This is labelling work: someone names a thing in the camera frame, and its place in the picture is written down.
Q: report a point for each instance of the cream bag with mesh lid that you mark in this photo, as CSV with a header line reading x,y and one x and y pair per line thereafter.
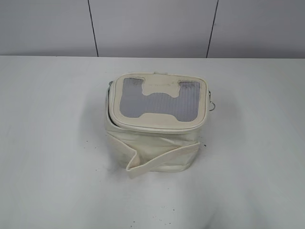
x,y
153,121

